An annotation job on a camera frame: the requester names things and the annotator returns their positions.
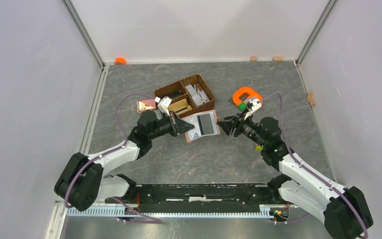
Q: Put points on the curved wooden piece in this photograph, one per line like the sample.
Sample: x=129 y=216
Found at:
x=310 y=99

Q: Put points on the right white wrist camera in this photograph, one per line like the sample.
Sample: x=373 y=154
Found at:
x=253 y=104

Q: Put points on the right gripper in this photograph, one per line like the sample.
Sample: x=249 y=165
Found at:
x=237 y=121

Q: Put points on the silver cards pile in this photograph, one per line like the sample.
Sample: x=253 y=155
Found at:
x=198 y=96

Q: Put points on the white comb cable duct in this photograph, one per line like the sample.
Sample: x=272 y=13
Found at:
x=121 y=211

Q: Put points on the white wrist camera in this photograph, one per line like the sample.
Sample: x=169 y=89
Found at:
x=253 y=104
x=163 y=104

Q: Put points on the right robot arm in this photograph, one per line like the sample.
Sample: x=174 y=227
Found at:
x=343 y=211

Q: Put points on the orange cap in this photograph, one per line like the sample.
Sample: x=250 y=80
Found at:
x=119 y=61

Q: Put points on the green toy brick plate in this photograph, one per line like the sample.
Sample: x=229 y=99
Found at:
x=241 y=106

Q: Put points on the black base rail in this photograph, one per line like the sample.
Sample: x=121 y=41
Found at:
x=201 y=198

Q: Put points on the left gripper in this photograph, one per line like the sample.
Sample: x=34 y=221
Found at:
x=177 y=124

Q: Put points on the yellow green toy bricks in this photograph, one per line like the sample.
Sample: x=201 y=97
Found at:
x=258 y=148

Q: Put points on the brown wicker basket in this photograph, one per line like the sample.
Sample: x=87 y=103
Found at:
x=177 y=91

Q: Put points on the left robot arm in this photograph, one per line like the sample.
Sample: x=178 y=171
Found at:
x=84 y=179

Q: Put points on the gold cards pile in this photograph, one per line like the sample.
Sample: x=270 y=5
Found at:
x=180 y=107

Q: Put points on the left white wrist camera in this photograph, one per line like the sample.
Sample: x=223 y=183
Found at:
x=163 y=104

